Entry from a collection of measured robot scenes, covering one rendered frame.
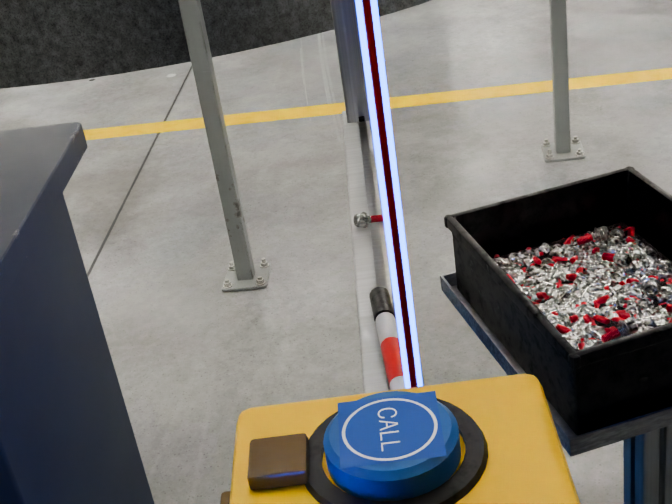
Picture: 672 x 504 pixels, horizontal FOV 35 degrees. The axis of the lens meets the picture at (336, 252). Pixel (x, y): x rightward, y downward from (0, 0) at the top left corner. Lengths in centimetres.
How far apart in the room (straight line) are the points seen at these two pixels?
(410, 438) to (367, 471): 2
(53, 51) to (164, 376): 73
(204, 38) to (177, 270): 65
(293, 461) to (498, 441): 6
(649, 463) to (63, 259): 45
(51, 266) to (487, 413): 48
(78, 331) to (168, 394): 144
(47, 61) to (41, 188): 168
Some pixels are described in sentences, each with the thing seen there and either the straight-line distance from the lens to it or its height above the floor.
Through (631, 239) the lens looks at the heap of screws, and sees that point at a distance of 87.
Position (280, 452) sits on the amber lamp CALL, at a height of 108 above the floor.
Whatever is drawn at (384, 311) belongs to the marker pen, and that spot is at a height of 87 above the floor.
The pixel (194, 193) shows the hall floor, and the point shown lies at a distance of 304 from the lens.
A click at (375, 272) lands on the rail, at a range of 85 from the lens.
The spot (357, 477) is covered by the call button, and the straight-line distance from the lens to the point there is 30.
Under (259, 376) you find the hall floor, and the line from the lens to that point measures 222.
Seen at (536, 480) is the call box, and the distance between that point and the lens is 31.
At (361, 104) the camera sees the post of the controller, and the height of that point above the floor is 87.
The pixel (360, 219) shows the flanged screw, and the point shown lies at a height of 87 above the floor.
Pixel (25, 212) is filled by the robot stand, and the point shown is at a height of 100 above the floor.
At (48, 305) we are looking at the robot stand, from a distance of 75.
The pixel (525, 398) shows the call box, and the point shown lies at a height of 107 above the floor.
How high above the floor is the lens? 128
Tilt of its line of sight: 29 degrees down
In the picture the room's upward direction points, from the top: 9 degrees counter-clockwise
